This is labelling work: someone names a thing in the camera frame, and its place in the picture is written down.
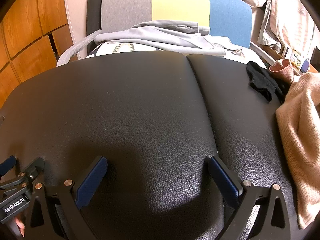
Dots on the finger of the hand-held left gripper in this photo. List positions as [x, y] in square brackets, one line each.
[7, 164]
[32, 171]

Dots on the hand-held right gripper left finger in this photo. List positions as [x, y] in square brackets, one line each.
[91, 182]

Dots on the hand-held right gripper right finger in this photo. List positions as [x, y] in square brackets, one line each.
[222, 180]

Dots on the beige knitted sweater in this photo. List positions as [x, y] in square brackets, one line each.
[302, 142]

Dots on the person's left hand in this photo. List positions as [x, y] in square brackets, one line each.
[20, 227]

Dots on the black leather massage table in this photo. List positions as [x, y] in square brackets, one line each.
[137, 105]

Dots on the black cloth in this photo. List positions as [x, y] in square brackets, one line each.
[262, 81]

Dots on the pink cloth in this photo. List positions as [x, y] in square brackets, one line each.
[281, 70]

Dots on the wooden panelled wardrobe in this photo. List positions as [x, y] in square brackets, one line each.
[27, 30]

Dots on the white patterned garment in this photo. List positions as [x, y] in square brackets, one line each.
[120, 47]

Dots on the small blue object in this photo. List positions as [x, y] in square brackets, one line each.
[305, 66]

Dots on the cluttered side shelf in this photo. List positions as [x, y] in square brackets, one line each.
[291, 53]

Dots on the grey garment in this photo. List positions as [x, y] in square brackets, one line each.
[160, 33]

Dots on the striped hanging cloth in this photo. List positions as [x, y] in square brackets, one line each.
[285, 17]

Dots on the grey yellow blue chair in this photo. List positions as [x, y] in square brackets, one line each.
[177, 2]

